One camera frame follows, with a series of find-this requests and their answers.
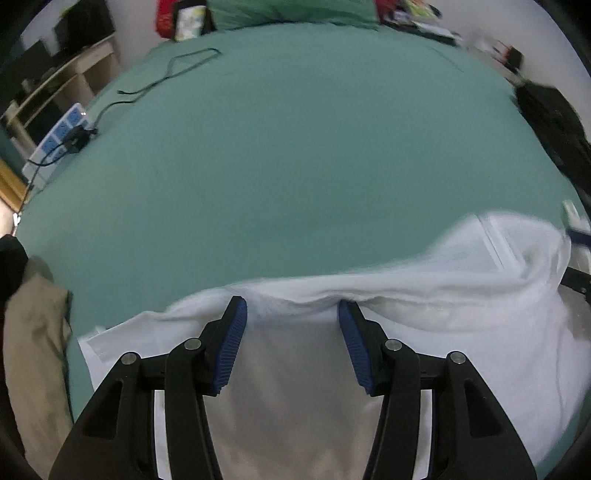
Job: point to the dark red box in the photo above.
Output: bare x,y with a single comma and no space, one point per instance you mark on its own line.
515,57

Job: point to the black monitor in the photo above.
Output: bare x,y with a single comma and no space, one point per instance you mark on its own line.
27,69

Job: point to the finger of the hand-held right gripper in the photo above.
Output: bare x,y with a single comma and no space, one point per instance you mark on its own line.
579,236
579,282

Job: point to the black folded cloth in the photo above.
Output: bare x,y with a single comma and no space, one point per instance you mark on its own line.
11,267

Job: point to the small red pillow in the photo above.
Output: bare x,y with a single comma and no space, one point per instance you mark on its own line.
382,9

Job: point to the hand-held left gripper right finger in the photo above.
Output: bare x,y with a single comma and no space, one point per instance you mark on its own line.
353,344

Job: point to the white and green packet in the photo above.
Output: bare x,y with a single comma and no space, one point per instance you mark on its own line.
190,23

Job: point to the bed with green sheet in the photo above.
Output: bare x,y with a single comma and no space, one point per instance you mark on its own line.
300,161

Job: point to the light wooden desk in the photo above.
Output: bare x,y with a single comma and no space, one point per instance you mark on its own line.
87,64

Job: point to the pile of black clothes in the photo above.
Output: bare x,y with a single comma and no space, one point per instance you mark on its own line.
554,124

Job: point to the white packet on tablet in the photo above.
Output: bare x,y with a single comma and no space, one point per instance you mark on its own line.
208,21

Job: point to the large red pillow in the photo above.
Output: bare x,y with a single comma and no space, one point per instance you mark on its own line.
165,18

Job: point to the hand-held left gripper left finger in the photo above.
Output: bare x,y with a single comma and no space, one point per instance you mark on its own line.
231,341

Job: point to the black charger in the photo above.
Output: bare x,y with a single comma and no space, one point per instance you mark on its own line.
78,138

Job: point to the black computer tower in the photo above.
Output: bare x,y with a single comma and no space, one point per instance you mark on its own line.
85,23

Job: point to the white and blue power strip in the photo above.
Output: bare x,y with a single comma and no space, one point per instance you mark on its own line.
57,134

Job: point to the green pillow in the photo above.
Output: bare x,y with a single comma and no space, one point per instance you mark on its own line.
295,11

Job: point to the white hoodie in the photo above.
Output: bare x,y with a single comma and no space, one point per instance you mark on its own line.
438,332

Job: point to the beige pants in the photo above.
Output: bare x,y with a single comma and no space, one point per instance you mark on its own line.
34,360

